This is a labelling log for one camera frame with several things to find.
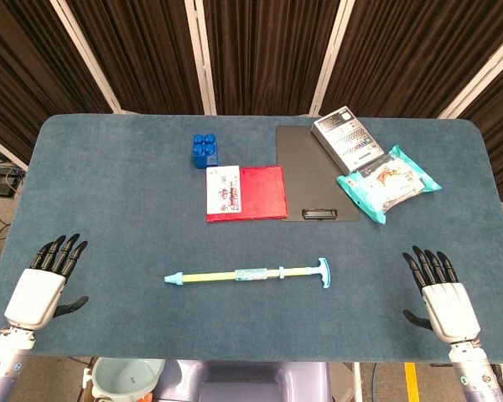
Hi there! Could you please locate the blue felt table cover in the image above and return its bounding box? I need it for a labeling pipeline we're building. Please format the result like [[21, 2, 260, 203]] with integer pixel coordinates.
[[0, 114, 503, 364]]

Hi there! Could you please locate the white picture card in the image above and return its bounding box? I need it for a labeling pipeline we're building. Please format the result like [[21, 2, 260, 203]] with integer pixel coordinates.
[[205, 165, 243, 215]]

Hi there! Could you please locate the long syringe water toy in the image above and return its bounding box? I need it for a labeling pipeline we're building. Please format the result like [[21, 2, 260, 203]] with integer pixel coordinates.
[[183, 257, 332, 291]]

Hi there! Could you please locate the pale green plastic basin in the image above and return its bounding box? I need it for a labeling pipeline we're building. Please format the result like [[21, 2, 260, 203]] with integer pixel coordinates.
[[91, 358, 167, 401]]

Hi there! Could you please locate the lavender robot torso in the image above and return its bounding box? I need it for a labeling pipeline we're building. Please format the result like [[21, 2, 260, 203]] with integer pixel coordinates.
[[153, 359, 332, 402]]

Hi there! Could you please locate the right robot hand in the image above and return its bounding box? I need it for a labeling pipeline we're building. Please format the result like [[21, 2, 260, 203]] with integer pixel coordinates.
[[402, 245, 482, 345]]

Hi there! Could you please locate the white table leg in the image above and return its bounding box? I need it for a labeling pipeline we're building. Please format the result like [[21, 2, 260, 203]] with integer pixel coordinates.
[[351, 362, 364, 402]]

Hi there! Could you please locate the black clipboard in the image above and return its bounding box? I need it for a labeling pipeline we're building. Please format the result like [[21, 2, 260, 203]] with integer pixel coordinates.
[[275, 125, 360, 224]]

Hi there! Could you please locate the red notebook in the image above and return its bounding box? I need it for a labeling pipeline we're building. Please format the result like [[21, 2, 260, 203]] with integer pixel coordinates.
[[205, 165, 289, 224]]

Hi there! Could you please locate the blue toy building brick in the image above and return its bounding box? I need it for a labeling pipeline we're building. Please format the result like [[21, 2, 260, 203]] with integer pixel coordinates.
[[191, 133, 220, 170]]

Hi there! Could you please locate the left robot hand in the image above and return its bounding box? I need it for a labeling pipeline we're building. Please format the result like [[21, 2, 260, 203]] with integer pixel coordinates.
[[3, 233, 90, 332]]

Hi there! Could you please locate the grey printed box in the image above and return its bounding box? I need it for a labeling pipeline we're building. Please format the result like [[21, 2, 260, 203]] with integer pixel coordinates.
[[310, 106, 386, 175]]

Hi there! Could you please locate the teal snack packet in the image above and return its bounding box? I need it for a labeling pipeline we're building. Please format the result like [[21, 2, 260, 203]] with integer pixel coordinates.
[[336, 144, 443, 225]]

